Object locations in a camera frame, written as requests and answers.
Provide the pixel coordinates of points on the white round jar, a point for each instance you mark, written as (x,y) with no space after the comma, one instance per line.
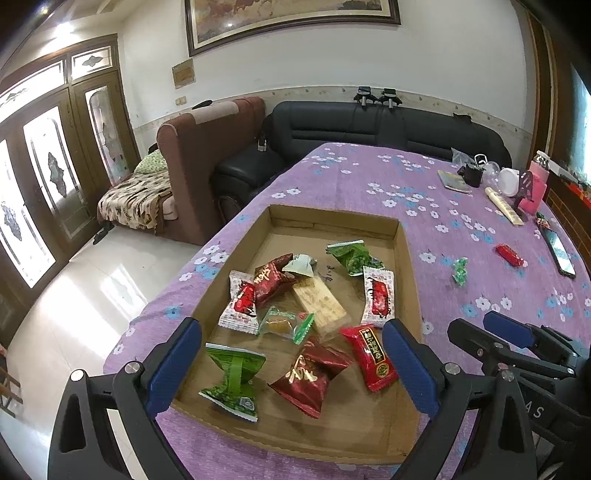
(508,181)

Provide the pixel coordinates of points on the large green snack packet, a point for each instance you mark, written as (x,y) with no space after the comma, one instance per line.
(231,374)

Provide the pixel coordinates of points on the purple floral tablecloth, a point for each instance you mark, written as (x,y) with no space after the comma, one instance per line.
(351,184)

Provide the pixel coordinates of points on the clear green pastry packet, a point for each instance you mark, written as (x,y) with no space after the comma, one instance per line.
(281,323)

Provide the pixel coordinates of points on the wooden chair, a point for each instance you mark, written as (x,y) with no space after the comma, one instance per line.
(7,383)

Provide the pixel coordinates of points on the pale green snack packet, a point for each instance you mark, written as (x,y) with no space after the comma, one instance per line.
(300,265)

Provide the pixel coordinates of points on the large dark red snack packet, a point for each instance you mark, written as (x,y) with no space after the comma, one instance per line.
(307,376)

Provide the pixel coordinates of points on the pink bottle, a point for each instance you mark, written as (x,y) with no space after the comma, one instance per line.
(538,184)

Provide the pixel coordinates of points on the wooden glass door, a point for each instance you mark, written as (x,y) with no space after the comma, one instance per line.
(74,152)

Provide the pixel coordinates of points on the small green candy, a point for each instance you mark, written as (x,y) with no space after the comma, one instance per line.
(459,271)

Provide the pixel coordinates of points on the cardboard box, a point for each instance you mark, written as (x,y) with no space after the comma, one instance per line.
(369,415)

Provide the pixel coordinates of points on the small booklet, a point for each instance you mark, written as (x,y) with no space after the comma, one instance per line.
(455,181)

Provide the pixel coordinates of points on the brown armchair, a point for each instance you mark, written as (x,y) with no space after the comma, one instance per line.
(194,166)

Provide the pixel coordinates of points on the red white snack packet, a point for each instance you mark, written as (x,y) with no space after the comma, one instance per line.
(240,302)
(378,295)

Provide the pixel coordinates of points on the clear plastic bag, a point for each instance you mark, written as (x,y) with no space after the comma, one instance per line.
(461,157)

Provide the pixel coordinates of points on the green pillow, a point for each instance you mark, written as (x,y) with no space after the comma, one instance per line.
(151,162)

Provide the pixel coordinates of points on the patterned beige blanket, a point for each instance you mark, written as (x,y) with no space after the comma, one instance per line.
(131,203)

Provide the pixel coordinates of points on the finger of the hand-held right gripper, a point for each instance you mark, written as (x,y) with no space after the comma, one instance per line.
(475,344)
(510,330)

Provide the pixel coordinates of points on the black bag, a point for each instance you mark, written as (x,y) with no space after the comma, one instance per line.
(263,138)

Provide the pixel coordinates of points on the dark perforated stand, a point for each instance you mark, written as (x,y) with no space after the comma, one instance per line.
(526,190)

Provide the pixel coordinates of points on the black slippers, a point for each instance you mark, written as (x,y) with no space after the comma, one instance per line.
(100,235)

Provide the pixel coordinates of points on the red patterned small packet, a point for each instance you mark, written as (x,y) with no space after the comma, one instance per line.
(545,222)

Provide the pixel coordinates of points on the beige biscuit packet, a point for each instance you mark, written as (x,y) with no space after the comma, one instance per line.
(321,304)

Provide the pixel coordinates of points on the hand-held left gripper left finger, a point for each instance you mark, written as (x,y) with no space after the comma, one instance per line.
(173,364)

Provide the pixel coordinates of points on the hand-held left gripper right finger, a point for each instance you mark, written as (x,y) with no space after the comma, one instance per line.
(408,364)

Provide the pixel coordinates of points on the dark green snack packet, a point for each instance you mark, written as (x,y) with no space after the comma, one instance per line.
(353,256)

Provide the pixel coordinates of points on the black leather sofa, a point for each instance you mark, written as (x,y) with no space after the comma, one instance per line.
(346,127)

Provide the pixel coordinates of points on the small black box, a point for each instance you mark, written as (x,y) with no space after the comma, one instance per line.
(472,174)

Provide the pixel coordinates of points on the black smartphone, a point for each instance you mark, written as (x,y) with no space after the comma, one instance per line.
(561,253)

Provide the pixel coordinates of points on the red packet gold label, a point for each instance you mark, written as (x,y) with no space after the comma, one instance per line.
(369,357)

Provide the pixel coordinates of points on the small dark red snack packet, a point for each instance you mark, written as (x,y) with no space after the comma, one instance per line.
(270,279)

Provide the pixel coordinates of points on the clear glass cup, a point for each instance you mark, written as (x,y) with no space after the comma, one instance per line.
(489,170)

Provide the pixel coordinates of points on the small red candy packet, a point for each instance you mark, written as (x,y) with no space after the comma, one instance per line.
(508,254)

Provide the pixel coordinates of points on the long cream box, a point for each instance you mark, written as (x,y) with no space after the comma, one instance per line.
(503,206)

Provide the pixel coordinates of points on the spare black gripper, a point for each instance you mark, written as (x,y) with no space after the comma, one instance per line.
(364,95)
(390,98)

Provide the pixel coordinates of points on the wall plaque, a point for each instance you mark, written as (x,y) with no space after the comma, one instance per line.
(183,74)

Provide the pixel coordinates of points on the framed painting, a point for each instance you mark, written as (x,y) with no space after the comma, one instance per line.
(286,18)

